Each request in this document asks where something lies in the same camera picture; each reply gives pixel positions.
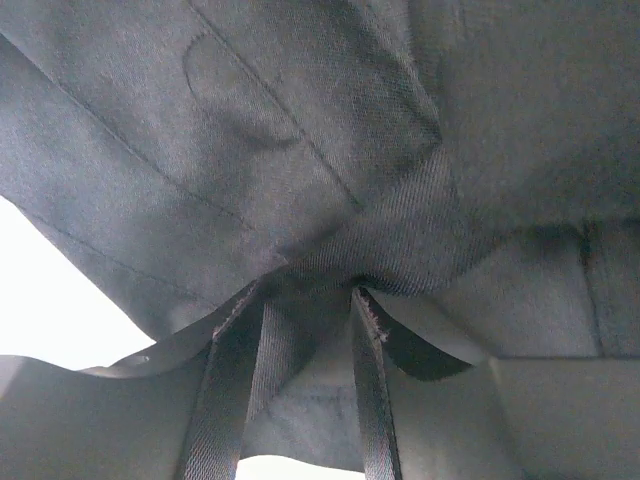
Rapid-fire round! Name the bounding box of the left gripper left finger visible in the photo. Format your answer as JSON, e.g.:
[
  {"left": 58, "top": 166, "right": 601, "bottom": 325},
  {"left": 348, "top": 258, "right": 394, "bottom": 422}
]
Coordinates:
[{"left": 1, "top": 282, "right": 262, "bottom": 479}]

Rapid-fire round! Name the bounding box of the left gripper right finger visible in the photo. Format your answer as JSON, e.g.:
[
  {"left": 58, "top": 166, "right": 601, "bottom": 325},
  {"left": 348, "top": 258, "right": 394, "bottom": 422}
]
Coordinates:
[{"left": 350, "top": 288, "right": 639, "bottom": 479}]

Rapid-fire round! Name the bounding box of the black pleated skirt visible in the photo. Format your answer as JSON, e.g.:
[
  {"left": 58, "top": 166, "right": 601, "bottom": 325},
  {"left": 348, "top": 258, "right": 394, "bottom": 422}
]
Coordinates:
[{"left": 1, "top": 1, "right": 639, "bottom": 475}]

